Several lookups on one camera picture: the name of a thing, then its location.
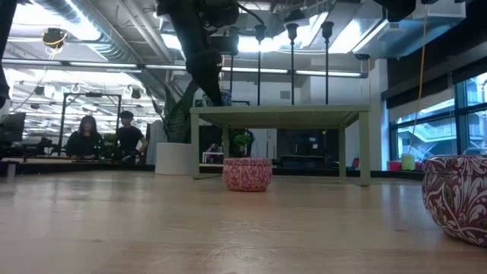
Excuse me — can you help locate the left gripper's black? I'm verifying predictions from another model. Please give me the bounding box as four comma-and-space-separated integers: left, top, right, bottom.
158, 0, 240, 107

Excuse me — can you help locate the blue patterned candle tin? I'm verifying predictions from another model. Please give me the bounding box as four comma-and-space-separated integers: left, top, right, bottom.
200, 89, 234, 108

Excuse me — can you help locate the pink patterned candle tin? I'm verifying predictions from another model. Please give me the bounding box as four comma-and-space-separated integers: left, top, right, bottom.
222, 157, 273, 193

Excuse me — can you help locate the maroon patterned candle tin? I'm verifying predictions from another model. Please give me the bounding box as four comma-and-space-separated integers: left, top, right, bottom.
421, 155, 487, 249

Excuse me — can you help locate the green snake plant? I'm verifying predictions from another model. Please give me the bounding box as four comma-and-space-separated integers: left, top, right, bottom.
150, 75, 201, 145

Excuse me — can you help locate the small potted green plant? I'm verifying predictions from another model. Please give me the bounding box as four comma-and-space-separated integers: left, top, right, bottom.
103, 132, 119, 151
232, 132, 252, 158

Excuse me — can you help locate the pale green metal shelf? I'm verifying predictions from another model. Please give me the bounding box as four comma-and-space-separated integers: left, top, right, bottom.
189, 104, 371, 187

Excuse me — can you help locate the white round plant pot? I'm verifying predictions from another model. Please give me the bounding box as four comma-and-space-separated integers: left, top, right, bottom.
154, 142, 194, 177

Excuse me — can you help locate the person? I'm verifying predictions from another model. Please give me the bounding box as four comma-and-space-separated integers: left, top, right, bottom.
66, 114, 103, 159
116, 110, 149, 161

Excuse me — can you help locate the long ceiling light strip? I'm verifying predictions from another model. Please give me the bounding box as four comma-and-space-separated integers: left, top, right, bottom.
0, 59, 369, 79

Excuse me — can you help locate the black computer monitor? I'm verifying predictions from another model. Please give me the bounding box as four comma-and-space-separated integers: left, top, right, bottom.
0, 112, 27, 144

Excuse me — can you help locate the yellow-green plastic container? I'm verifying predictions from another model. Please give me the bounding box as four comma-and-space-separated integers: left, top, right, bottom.
401, 152, 416, 171

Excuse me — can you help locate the black metal frame rig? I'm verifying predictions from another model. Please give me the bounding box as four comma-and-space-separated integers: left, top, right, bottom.
59, 91, 123, 153

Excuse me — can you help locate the ceiling cable reel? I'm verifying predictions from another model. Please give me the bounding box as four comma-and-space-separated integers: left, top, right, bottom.
40, 27, 68, 49

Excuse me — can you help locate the yellow hanging cable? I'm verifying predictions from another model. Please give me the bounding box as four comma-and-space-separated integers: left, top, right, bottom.
409, 3, 430, 153

